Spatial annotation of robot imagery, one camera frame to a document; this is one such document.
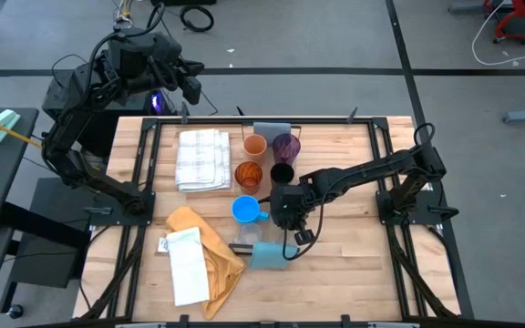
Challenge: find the black computer tower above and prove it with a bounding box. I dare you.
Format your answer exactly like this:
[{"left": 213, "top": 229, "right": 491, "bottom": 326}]
[{"left": 42, "top": 67, "right": 175, "bottom": 156}]

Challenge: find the white floor cable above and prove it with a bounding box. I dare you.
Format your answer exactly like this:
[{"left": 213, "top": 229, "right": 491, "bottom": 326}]
[{"left": 471, "top": 0, "right": 525, "bottom": 67}]

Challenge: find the black metal table frame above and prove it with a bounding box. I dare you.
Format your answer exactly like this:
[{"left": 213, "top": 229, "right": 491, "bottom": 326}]
[{"left": 79, "top": 116, "right": 462, "bottom": 320}]

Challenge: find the yellow waffle towel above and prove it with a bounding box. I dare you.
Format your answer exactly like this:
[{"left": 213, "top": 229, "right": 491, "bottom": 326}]
[{"left": 166, "top": 205, "right": 249, "bottom": 321}]

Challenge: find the mint green stapler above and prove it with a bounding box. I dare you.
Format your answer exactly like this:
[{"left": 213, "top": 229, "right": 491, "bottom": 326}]
[{"left": 0, "top": 108, "right": 21, "bottom": 145}]

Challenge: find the white plaid dish towel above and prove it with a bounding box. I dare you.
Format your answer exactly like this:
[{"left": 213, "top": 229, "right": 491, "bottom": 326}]
[{"left": 174, "top": 128, "right": 232, "bottom": 192}]

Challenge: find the peach plastic cup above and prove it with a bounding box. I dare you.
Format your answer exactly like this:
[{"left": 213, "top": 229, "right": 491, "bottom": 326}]
[{"left": 243, "top": 133, "right": 268, "bottom": 165}]

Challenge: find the red cart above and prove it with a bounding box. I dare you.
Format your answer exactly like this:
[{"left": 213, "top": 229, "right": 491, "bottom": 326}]
[{"left": 483, "top": 0, "right": 525, "bottom": 45}]

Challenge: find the grey folded cloth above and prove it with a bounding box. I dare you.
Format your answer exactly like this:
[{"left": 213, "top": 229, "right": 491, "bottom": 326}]
[{"left": 252, "top": 121, "right": 293, "bottom": 145}]

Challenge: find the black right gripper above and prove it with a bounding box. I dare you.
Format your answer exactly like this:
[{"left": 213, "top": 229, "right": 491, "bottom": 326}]
[{"left": 269, "top": 184, "right": 319, "bottom": 247}]

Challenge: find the purple translucent tumbler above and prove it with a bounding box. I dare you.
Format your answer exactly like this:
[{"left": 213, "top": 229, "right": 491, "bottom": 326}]
[{"left": 272, "top": 132, "right": 302, "bottom": 166}]

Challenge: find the black box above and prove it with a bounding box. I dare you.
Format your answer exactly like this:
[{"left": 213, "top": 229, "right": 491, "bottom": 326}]
[{"left": 150, "top": 0, "right": 218, "bottom": 8}]

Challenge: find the light blue folded cloth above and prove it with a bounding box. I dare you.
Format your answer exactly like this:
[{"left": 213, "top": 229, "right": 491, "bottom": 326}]
[{"left": 248, "top": 241, "right": 300, "bottom": 271}]

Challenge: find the white and yellow cable bundle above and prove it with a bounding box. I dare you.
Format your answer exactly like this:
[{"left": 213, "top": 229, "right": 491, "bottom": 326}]
[{"left": 111, "top": 0, "right": 136, "bottom": 32}]

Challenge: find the black floor stand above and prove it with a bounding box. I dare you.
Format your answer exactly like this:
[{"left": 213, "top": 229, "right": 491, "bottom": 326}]
[{"left": 0, "top": 177, "right": 93, "bottom": 315}]

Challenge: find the coiled black cable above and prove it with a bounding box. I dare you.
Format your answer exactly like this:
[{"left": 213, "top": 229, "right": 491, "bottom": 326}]
[{"left": 180, "top": 5, "right": 215, "bottom": 33}]

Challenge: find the white folded towel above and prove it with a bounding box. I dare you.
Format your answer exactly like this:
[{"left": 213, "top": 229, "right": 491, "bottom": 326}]
[{"left": 157, "top": 226, "right": 211, "bottom": 307}]

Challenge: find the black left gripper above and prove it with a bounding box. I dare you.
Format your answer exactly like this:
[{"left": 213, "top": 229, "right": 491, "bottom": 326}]
[{"left": 152, "top": 54, "right": 207, "bottom": 107}]

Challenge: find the bright blue mug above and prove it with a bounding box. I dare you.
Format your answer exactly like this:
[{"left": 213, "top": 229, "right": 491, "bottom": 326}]
[{"left": 231, "top": 195, "right": 271, "bottom": 225}]

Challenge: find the black plastic tumbler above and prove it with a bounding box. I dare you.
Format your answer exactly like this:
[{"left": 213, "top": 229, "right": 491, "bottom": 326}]
[{"left": 270, "top": 162, "right": 296, "bottom": 186}]

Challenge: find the orange translucent tumbler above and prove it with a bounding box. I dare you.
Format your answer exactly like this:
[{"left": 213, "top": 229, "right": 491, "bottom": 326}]
[{"left": 234, "top": 161, "right": 264, "bottom": 196}]

